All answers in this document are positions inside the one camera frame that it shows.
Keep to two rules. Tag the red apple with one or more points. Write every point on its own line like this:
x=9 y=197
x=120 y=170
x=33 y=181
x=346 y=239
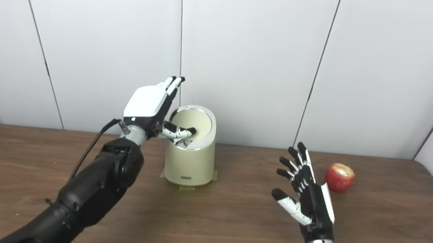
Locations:
x=340 y=178

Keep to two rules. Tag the cream lidded trash can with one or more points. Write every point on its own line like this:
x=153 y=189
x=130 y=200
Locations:
x=190 y=162

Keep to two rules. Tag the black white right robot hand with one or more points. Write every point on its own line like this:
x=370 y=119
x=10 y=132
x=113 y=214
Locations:
x=315 y=204

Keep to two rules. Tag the cream round bin lid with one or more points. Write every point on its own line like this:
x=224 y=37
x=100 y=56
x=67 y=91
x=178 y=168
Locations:
x=200 y=122

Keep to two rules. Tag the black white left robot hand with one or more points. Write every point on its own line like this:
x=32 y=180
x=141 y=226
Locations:
x=146 y=103

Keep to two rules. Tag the yellow-green masking tape piece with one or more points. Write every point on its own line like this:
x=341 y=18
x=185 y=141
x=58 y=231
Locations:
x=163 y=174
x=214 y=175
x=187 y=187

